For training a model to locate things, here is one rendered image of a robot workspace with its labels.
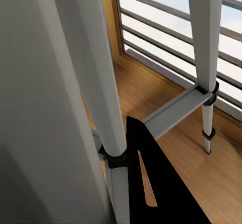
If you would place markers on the fixed window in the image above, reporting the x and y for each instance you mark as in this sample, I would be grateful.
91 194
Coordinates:
153 40

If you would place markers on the camera tripod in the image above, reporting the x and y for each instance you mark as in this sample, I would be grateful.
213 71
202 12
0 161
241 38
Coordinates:
51 53

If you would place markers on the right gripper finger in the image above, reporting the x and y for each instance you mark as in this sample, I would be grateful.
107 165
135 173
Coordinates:
176 204

